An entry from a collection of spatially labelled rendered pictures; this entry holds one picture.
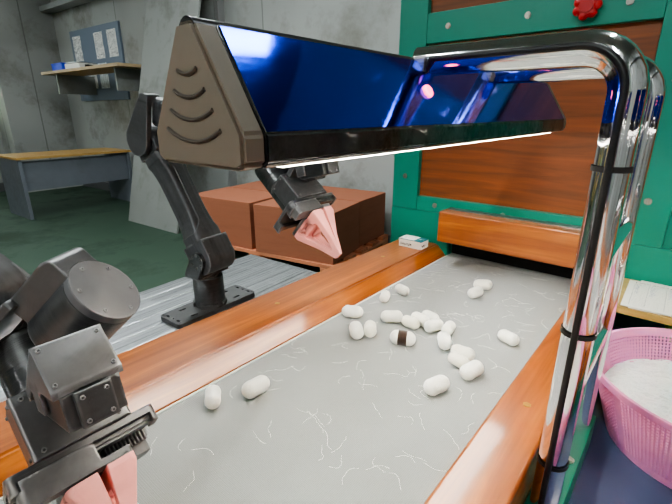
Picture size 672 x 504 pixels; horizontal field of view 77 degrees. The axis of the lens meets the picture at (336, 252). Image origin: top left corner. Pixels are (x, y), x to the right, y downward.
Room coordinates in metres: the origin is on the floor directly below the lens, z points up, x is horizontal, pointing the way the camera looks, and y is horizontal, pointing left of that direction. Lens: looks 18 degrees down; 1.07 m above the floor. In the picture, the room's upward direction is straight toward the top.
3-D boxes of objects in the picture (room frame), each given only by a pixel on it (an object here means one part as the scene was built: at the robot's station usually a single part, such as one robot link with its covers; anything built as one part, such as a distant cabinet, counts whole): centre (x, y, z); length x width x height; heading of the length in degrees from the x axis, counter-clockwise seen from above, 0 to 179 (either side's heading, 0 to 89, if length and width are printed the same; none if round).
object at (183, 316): (0.82, 0.27, 0.71); 0.20 x 0.07 x 0.08; 144
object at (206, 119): (0.47, -0.12, 1.08); 0.62 x 0.08 x 0.07; 140
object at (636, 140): (0.41, -0.18, 0.90); 0.20 x 0.19 x 0.45; 140
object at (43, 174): (4.92, 3.08, 0.32); 1.19 x 0.62 x 0.64; 144
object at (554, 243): (0.84, -0.36, 0.83); 0.30 x 0.06 x 0.07; 50
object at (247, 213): (3.14, 0.35, 0.25); 1.36 x 0.98 x 0.49; 54
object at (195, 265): (0.82, 0.26, 0.77); 0.09 x 0.06 x 0.06; 148
